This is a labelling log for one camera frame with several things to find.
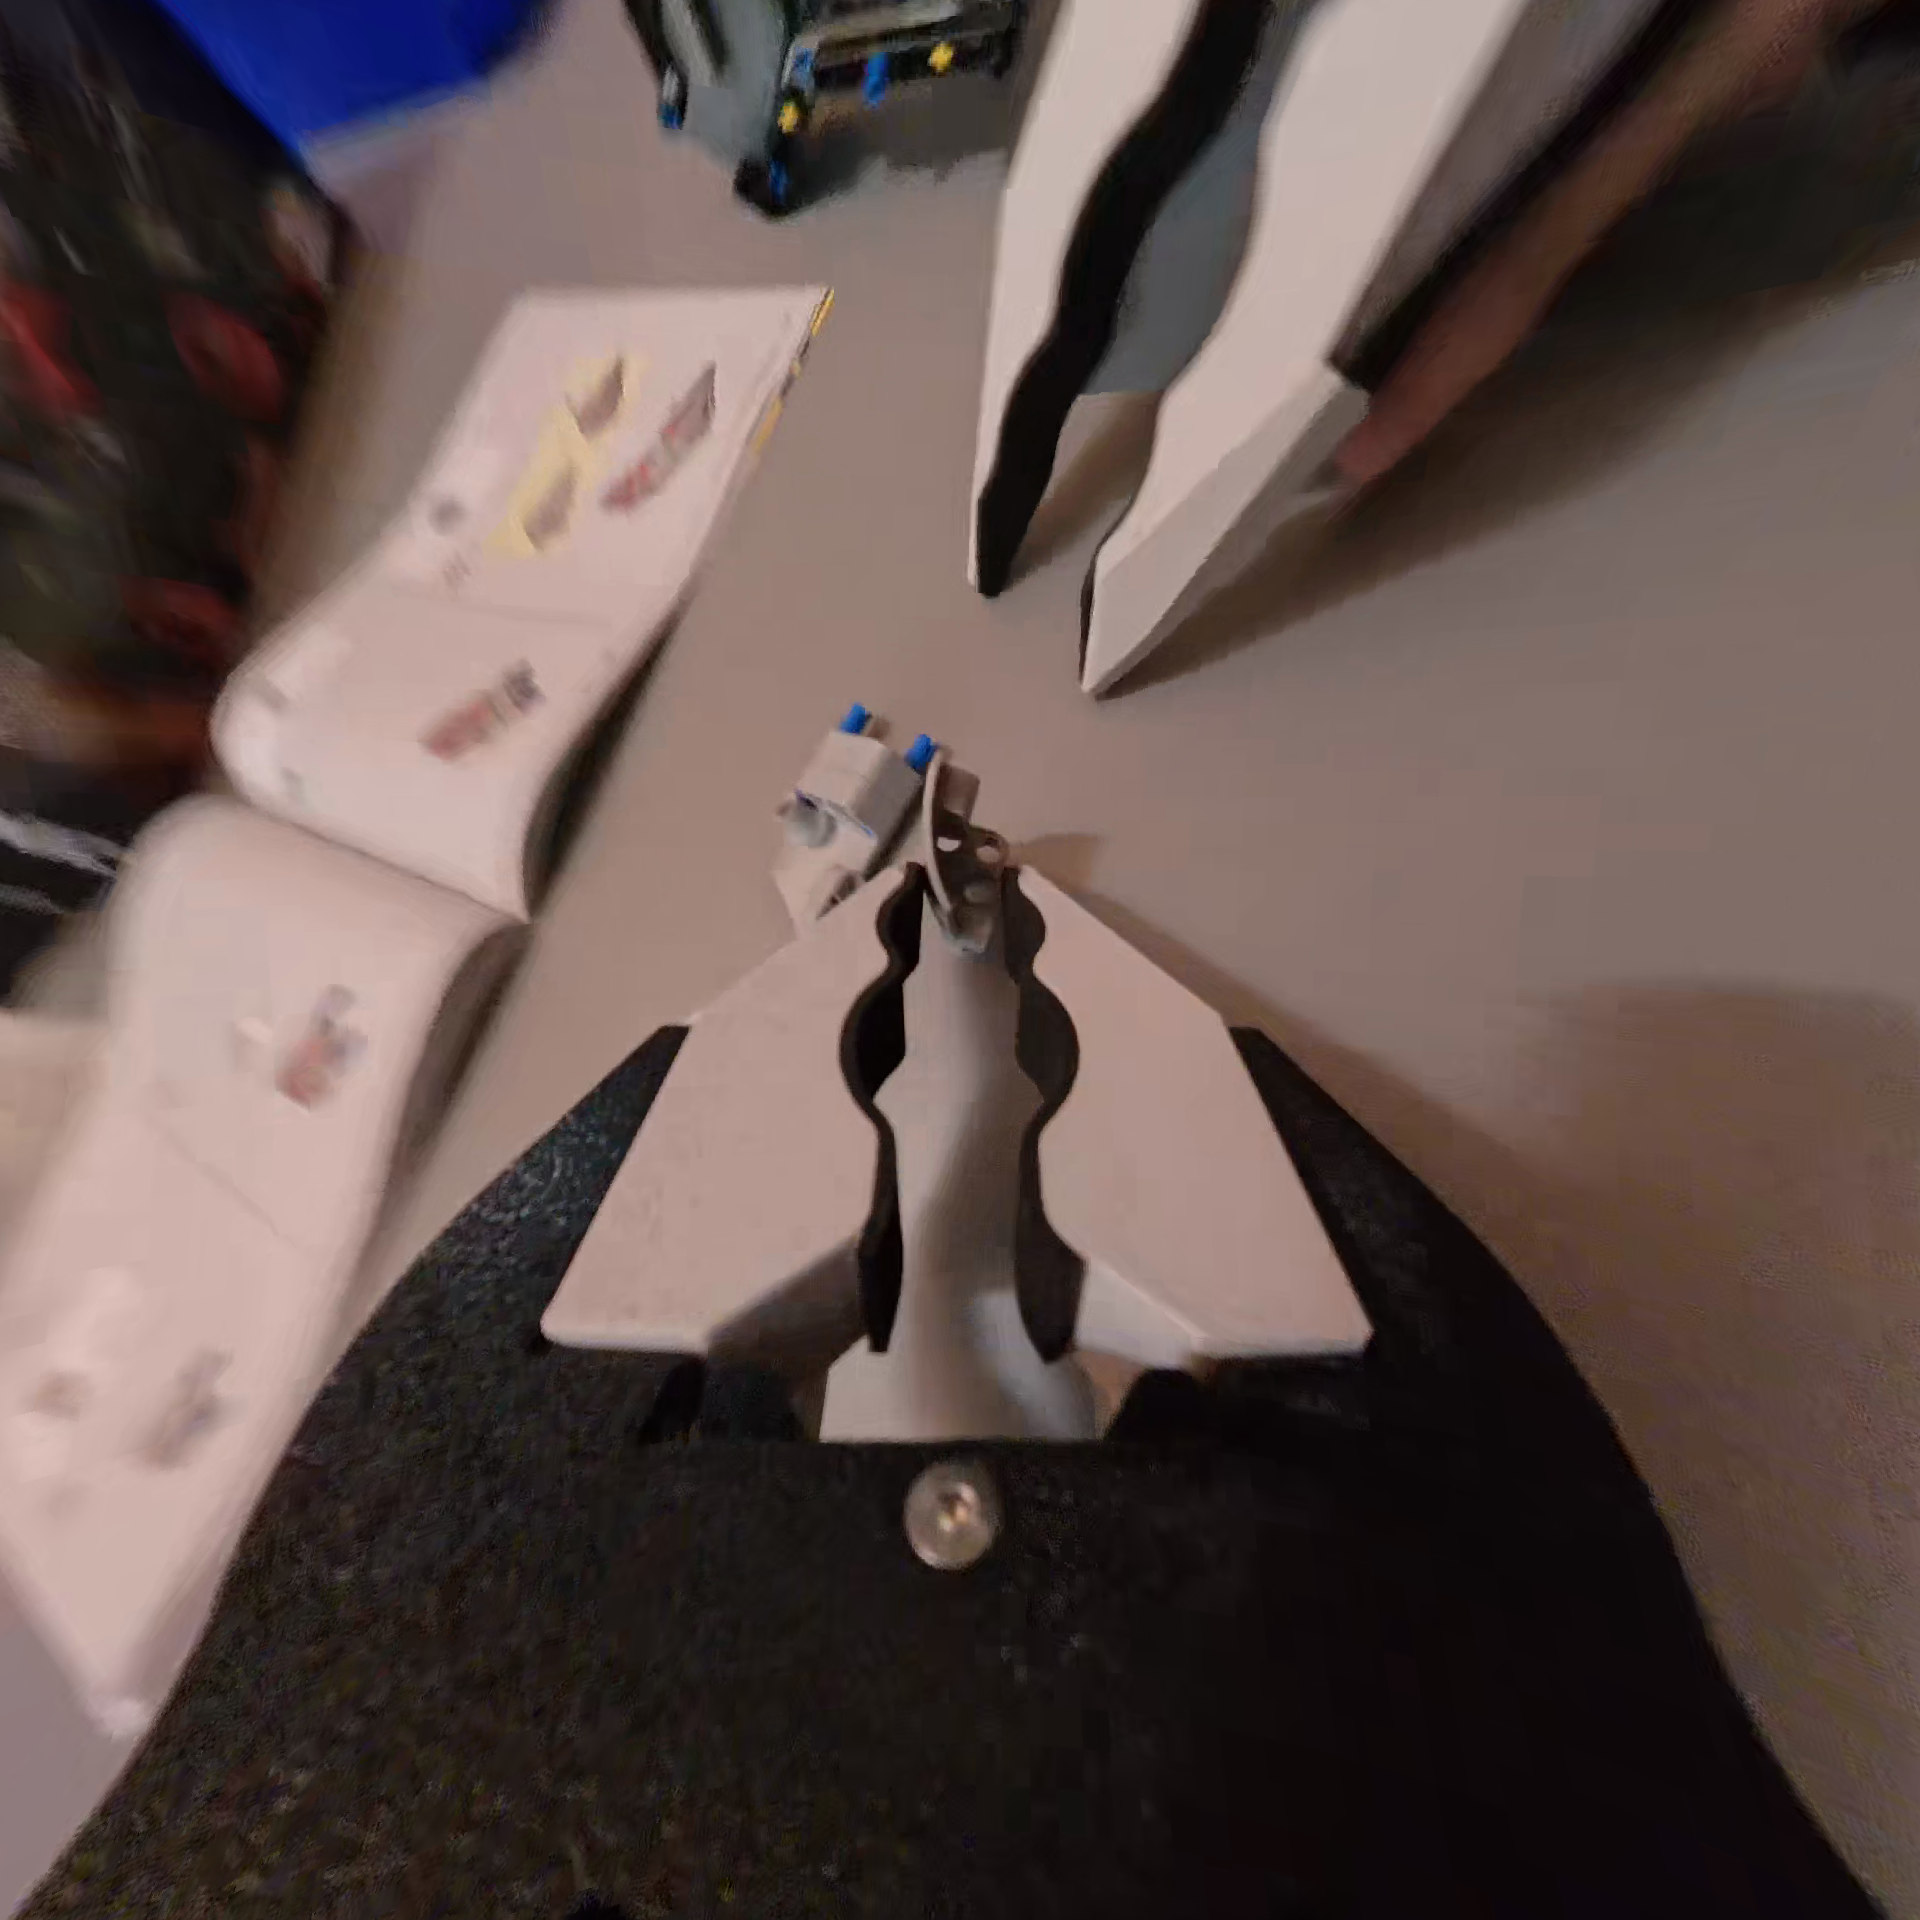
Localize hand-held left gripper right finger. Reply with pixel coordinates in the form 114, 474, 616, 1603
992, 863, 1375, 1370

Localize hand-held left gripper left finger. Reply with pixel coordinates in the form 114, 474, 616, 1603
537, 863, 921, 1364

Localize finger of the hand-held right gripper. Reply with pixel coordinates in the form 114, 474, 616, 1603
1077, 0, 1636, 703
966, 0, 1264, 601

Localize grey brick assembly blue pins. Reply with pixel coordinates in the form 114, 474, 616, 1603
773, 697, 1010, 965

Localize grey desk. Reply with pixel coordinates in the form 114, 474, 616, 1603
0, 0, 1920, 1920

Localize person's right hand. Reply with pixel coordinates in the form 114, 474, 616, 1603
1340, 0, 1920, 484

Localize black toy vehicle model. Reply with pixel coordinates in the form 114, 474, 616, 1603
622, 0, 1037, 219

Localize open building instruction booklet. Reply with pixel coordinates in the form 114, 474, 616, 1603
0, 285, 836, 1741

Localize blue plastic bin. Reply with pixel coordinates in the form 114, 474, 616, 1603
151, 0, 557, 153

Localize black toy set box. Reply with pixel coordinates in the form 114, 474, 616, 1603
0, 0, 360, 993

